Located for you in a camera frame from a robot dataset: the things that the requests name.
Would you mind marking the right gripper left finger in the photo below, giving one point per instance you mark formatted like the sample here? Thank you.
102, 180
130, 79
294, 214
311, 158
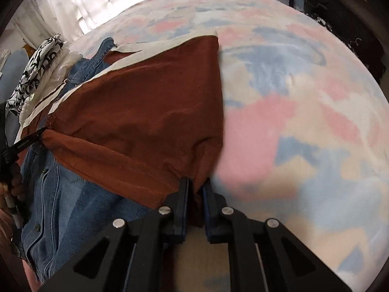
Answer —
126, 256

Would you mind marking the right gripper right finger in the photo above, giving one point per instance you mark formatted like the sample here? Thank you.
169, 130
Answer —
264, 255

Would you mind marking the denim and rust jacket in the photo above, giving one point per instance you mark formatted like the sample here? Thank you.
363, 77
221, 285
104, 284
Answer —
128, 125

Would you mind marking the person's hand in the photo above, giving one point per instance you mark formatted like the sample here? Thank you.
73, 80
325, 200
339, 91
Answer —
15, 187

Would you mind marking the blue folded blanket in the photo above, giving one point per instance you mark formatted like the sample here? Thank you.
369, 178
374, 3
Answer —
12, 72

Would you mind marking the black white lettered folded garment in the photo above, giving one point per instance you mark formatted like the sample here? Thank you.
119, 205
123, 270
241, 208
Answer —
34, 70

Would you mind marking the white folded puffer coat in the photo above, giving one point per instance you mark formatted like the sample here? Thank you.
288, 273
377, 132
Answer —
53, 76

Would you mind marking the pastel patchwork bed cover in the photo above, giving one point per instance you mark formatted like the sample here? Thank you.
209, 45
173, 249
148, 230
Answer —
306, 125

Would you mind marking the black white patterned hanging cloth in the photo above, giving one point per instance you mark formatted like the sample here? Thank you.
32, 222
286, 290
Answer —
347, 27

